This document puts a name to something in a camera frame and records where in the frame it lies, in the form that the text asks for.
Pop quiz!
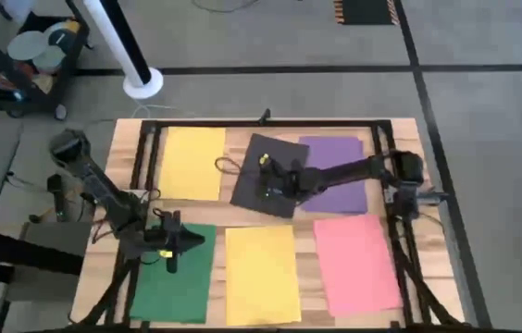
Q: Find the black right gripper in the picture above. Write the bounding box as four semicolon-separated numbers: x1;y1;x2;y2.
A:
255;154;311;204

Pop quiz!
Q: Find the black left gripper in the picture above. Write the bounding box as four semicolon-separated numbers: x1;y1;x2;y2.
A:
147;210;206;275

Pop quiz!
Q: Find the black paper sheet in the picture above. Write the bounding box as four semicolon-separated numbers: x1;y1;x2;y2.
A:
229;132;312;219

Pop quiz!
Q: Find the green paper sheet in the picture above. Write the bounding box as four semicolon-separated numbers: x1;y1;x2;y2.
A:
129;223;218;325

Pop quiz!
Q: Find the purple paper sheet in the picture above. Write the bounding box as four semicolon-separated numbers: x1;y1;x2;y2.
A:
297;135;369;216

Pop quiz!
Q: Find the yellow paper sheet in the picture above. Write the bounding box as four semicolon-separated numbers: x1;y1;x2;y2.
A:
157;126;228;203
224;225;303;327

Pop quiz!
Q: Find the pink paper sheet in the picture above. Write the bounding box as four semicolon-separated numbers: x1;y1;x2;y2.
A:
312;214;404;318

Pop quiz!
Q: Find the white pole with round base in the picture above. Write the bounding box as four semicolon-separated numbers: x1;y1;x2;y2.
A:
80;0;165;101

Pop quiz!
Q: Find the black mat with orange stripes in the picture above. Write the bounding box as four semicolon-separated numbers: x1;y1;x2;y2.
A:
333;0;400;26

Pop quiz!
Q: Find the black utility cart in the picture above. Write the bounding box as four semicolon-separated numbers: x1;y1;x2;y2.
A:
0;0;91;121

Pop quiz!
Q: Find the pale green round plate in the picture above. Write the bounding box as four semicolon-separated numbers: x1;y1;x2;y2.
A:
33;44;67;74

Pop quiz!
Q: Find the dark teal round plate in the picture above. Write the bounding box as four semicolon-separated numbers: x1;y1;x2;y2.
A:
46;25;77;53

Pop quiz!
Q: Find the grey round plate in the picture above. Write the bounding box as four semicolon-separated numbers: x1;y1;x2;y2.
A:
6;30;49;61

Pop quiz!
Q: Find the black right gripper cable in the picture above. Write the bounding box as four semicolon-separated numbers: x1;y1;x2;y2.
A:
214;155;244;177

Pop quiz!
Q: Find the black post with green light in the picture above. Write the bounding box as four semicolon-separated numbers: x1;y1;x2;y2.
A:
46;174;67;222

